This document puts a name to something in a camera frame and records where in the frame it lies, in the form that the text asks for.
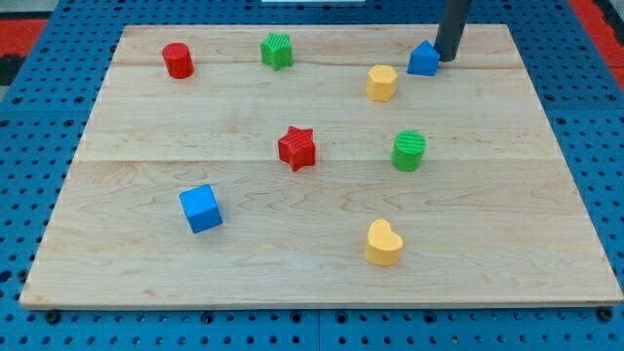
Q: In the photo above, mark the red star block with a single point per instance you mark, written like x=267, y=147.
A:
x=297, y=148

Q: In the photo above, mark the blue cube block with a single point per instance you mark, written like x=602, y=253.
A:
x=200, y=208

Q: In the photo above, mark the green star block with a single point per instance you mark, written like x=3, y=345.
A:
x=277, y=50

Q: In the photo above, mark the light wooden board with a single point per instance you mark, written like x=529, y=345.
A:
x=491, y=218

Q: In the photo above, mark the green cylinder block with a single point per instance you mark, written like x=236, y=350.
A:
x=408, y=150

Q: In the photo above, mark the yellow heart block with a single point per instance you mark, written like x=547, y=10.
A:
x=383, y=246

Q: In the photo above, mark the yellow hexagon block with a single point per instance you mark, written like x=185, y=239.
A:
x=381, y=82

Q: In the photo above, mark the blue house-shaped block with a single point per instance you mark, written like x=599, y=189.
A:
x=423, y=60

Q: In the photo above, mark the red cylinder block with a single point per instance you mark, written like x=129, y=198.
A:
x=178, y=60

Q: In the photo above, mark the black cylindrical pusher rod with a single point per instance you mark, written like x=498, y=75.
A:
x=451, y=27

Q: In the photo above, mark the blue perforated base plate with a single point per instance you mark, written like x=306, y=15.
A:
x=573, y=66

